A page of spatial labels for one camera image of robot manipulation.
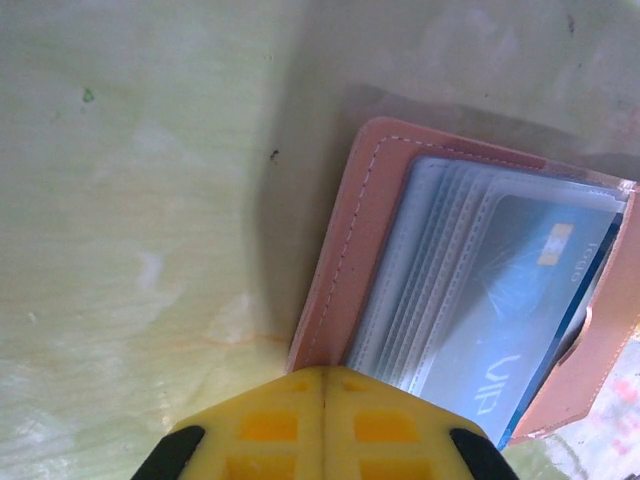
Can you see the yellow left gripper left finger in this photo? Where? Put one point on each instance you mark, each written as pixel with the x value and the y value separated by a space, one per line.
pixel 270 425

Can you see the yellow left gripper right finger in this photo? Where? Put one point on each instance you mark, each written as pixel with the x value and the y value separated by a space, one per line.
pixel 385 430

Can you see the blue VIP credit card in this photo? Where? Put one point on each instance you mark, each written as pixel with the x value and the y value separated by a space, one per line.
pixel 525 300

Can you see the pink leather card holder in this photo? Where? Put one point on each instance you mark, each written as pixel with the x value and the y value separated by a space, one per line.
pixel 350 225

